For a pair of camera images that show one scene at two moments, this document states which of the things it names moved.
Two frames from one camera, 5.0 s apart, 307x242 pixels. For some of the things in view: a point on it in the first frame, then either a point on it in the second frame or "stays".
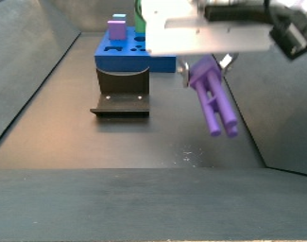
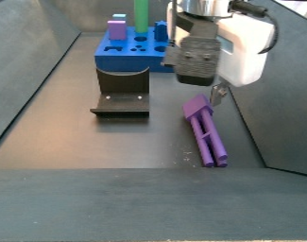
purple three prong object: (206, 77) -> (201, 112)
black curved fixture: (123, 95) stays
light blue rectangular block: (119, 16) stays
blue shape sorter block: (125, 56) stays
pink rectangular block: (117, 29) stays
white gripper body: (178, 30) -> (245, 36)
